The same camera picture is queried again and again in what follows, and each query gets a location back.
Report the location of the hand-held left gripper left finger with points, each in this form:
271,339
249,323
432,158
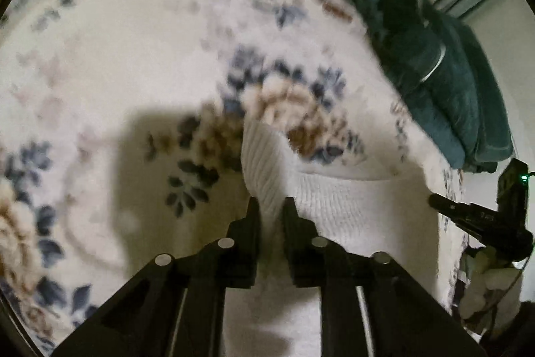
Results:
252,223

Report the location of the white knit sweater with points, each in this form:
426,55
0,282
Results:
355,223

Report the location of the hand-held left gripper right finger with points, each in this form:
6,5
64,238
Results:
290,223

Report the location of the dark green blanket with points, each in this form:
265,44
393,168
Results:
401,47

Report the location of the person's right hand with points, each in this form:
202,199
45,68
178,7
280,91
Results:
487,277

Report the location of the floral bedspread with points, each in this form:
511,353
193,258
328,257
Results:
104,68

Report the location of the dark green cushion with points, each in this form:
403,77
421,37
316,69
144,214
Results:
472,97

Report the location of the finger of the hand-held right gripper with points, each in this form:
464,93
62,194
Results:
459,210

